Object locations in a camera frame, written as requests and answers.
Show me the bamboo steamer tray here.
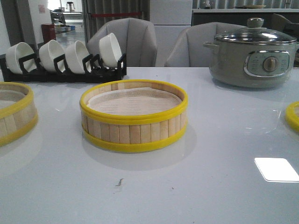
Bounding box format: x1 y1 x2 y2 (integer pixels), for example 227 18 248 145
0 82 38 146
79 79 188 153

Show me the woven bamboo steamer lid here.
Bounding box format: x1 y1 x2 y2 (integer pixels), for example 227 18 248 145
285 101 299 133

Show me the steamer liner paper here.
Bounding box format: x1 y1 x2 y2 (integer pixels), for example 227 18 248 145
87 87 182 116

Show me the black dish rack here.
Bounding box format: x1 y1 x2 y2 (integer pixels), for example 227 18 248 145
0 53 127 84

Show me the white bowl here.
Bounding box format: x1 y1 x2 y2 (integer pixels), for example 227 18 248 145
65 41 90 74
99 33 122 68
39 40 64 72
6 42 34 74

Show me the right grey chair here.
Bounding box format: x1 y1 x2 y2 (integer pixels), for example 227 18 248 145
164 22 242 67

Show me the white cabinet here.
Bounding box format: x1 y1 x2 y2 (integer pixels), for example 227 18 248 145
149 0 192 67

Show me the green electric cooking pot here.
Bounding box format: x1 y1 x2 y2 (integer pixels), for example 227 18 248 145
203 41 299 88

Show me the red cylinder bin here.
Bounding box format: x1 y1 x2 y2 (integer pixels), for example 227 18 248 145
41 23 56 44

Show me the glass pot lid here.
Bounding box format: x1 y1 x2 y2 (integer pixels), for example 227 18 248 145
214 18 297 45

